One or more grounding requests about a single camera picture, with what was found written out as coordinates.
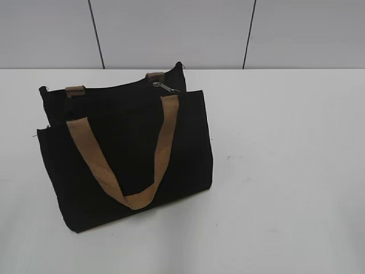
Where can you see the black canvas tote bag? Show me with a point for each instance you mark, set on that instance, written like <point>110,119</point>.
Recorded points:
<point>116,151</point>

